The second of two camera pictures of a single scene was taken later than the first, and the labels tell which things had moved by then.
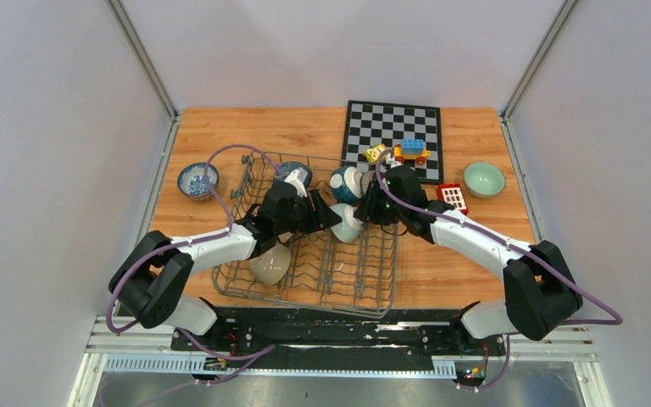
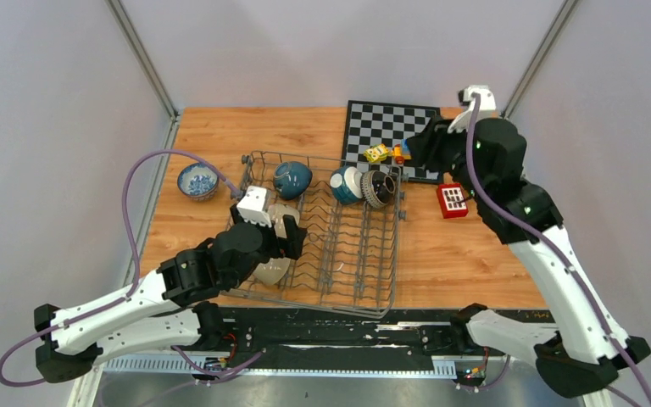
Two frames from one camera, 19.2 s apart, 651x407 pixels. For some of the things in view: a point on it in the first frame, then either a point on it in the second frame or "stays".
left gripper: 319,219 → 290,246
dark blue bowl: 284,169 stays
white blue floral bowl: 191,180 stays
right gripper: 368,210 → 425,147
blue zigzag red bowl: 202,198 stays
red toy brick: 453,194 stays
